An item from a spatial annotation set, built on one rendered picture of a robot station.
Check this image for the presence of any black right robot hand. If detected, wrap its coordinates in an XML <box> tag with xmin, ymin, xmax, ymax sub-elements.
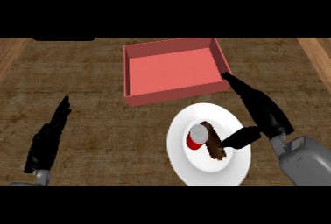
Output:
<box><xmin>220</xmin><ymin>71</ymin><xmax>295</xmax><ymax>151</ymax></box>

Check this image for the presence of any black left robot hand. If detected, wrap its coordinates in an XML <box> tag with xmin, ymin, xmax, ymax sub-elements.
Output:
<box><xmin>22</xmin><ymin>94</ymin><xmax>72</xmax><ymax>175</ymax></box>

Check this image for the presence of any white round plate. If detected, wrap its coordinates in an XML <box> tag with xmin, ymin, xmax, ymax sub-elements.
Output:
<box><xmin>165</xmin><ymin>102</ymin><xmax>253</xmax><ymax>187</ymax></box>

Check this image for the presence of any red can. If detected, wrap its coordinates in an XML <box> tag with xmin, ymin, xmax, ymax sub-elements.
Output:
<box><xmin>185</xmin><ymin>123</ymin><xmax>211</xmax><ymax>151</ymax></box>

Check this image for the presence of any red open cardboard box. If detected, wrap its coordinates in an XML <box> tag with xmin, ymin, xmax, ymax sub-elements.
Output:
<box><xmin>121</xmin><ymin>38</ymin><xmax>233</xmax><ymax>108</ymax></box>

